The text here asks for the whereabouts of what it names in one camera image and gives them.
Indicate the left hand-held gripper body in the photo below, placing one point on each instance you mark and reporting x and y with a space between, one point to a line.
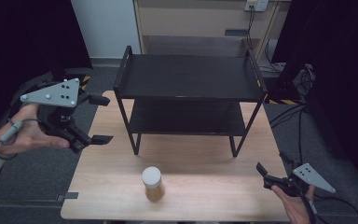
56 95

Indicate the yellow-black hazard tape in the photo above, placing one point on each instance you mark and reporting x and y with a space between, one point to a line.
85 82
284 101

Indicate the white wall power outlet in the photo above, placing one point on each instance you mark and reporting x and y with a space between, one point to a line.
256 4

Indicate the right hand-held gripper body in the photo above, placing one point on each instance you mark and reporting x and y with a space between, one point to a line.
312 177

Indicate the white-lidded jar with orange contents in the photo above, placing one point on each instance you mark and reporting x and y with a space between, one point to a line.
153 185

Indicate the black curtain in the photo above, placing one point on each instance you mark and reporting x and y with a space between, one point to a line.
21 40
341 77

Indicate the black two-tier metal shelf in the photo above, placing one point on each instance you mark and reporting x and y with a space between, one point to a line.
189 77

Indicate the white panel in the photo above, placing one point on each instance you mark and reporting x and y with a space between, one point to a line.
105 28

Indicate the person's left hand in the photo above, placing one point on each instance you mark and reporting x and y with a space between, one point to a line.
24 137

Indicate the person's right hand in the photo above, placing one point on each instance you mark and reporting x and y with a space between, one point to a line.
296 208

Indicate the black tape strip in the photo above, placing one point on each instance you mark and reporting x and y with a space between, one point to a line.
67 196

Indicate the light wooden cabinet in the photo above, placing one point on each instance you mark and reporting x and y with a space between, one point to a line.
199 21

